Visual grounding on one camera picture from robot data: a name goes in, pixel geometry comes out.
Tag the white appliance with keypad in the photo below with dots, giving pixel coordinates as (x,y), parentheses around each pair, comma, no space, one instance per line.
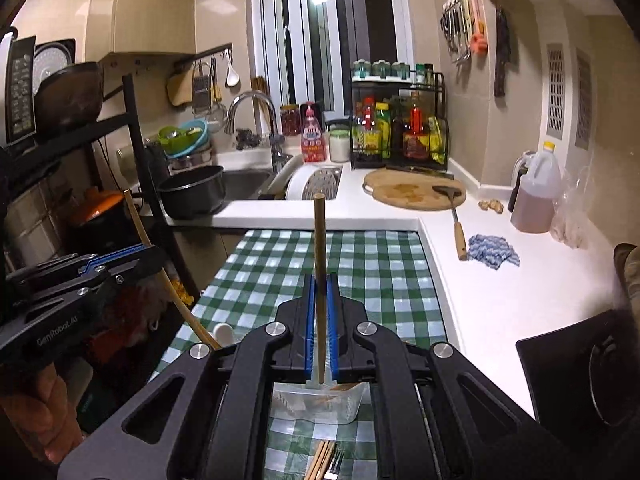
(20,90)

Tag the round wooden cutting board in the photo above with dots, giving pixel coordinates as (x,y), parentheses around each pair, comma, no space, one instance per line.
(400,187)

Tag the ginger root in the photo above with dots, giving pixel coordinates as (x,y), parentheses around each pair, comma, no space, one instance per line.
(491,206)

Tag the green and blue bowls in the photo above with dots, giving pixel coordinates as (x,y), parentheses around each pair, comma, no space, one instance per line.
(185,140)

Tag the black metal shelf rack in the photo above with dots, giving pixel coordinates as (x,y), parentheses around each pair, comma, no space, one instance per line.
(131,125)

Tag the black spice rack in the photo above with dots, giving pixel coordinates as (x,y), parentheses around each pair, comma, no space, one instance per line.
(445,120)

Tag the person's left hand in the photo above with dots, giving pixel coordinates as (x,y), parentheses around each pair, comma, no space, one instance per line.
(47,410)

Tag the red jar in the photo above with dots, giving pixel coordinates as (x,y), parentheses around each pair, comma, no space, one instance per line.
(290,121)

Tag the dark steel pot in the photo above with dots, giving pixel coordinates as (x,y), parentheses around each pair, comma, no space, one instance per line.
(156,160)

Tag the hanging kitchen tools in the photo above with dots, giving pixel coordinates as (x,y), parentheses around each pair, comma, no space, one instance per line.
(462,20)

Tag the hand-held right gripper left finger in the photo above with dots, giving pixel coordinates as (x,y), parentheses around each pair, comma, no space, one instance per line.
(310,320)

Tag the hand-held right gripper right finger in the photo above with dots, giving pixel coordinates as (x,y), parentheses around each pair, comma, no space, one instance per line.
(334,330)

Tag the white ladle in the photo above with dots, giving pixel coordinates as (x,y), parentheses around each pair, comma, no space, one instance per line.
(232,75)

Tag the chrome faucet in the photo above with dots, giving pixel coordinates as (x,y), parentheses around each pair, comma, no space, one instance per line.
(277,150)

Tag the window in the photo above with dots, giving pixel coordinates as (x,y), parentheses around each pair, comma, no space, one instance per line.
(320,35)

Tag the row of sauce bottles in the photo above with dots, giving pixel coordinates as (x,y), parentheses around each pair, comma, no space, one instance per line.
(395,132)

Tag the clear plastic utensil holder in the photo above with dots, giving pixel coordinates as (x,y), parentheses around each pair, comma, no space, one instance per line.
(285,395)

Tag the black wall rail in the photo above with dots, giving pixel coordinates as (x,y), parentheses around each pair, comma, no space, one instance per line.
(205,55)

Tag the white jar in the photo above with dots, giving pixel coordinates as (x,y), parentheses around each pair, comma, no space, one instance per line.
(338,147)

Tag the hanging dark knife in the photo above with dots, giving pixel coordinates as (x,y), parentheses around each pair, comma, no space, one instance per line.
(502,55)

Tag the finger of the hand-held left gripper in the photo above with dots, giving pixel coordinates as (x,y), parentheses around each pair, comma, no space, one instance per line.
(120,254)
(140,265)

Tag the dark scouring pad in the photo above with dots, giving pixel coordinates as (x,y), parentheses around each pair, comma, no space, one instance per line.
(246,139)

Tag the row of green-lidded spice jars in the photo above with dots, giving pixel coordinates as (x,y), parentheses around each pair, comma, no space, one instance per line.
(385,69)

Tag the metal fork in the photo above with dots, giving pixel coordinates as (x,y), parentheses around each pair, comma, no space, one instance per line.
(335,465)

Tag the black saucepan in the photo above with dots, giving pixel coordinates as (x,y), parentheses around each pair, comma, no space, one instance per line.
(192,192)

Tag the pink dish soap bottle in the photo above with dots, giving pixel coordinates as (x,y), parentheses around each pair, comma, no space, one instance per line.
(314,137)

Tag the wooden chopstick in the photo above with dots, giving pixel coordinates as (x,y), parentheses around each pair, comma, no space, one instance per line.
(345,388)
(320,240)
(192,317)

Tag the oil jug with yellow cap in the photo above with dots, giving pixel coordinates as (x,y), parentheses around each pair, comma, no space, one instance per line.
(535,195)

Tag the pile of wooden chopsticks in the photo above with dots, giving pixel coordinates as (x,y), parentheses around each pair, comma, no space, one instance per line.
(316,462)

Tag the round ribbed grey plate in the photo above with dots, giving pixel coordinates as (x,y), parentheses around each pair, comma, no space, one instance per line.
(55,62)

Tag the wall vent grille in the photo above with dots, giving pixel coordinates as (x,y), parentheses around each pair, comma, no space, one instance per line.
(555,90)
(583,100)

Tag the green checked tablecloth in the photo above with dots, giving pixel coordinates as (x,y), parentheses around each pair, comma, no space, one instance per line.
(280,270)

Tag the black gas stove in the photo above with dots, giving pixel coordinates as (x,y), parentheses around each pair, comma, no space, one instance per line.
(565,375)

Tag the black pot with orange lid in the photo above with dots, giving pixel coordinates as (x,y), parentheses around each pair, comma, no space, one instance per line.
(95,207)

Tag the steel sink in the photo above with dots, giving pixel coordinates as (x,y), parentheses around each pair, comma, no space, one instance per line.
(245,182)

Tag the clear plastic bag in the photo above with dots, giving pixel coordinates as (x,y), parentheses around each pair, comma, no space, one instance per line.
(575,210)

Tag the white perforated drainer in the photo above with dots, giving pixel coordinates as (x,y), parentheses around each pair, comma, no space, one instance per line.
(310,182)

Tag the blue knitted cloth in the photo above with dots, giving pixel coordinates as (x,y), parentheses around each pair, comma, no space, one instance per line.
(492,252)

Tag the crumpled plastic bags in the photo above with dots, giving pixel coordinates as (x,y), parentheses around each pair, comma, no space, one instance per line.
(130,330)

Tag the metal grater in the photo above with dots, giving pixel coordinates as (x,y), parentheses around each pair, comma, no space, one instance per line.
(201,90)

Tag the wooden utensil bundle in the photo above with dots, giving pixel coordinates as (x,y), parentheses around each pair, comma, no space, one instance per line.
(259,85)

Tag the black wok on shelf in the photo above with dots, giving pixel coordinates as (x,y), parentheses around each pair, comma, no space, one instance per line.
(70,97)

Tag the orange snack bag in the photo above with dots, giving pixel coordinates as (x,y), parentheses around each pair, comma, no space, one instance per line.
(182,294)

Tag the hanging wooden cutting board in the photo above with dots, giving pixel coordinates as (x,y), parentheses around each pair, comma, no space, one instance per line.
(179,87)

